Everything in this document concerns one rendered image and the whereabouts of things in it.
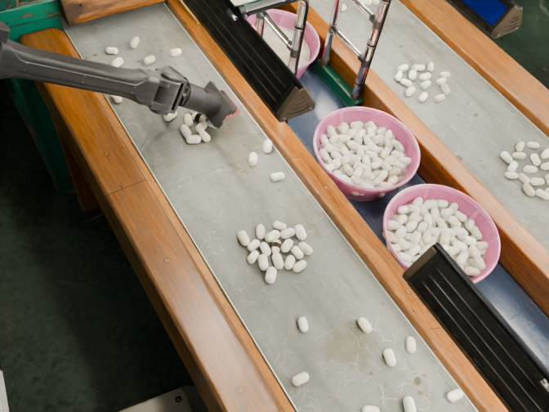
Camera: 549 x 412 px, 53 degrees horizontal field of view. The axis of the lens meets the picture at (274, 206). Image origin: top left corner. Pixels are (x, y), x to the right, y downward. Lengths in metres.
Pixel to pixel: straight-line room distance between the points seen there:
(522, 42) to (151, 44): 2.22
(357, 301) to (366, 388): 0.18
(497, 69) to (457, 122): 0.25
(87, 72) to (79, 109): 0.33
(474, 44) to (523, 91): 0.21
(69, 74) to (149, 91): 0.17
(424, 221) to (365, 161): 0.21
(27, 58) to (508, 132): 1.18
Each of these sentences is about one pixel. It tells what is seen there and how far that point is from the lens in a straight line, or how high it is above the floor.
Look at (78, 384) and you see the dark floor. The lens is 1.89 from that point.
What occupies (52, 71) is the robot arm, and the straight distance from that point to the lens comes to 1.09.
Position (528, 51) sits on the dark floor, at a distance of 3.29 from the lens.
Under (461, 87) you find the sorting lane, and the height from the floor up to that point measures 0.74.
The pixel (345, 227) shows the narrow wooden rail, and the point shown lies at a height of 0.76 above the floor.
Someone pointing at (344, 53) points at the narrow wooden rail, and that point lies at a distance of 1.62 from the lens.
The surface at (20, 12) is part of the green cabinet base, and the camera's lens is 1.63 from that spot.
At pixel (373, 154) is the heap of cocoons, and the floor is 0.74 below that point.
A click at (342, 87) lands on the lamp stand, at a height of 0.71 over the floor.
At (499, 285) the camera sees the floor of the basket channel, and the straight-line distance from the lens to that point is 1.40.
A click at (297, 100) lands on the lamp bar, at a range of 0.99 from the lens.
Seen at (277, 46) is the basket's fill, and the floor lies 0.73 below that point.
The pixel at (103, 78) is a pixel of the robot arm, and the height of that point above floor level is 1.01.
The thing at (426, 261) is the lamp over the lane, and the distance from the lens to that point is 0.84.
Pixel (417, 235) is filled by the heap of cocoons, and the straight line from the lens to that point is 1.30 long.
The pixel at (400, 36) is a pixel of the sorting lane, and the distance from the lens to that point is 1.78.
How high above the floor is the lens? 1.78
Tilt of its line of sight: 55 degrees down
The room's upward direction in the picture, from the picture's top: 11 degrees clockwise
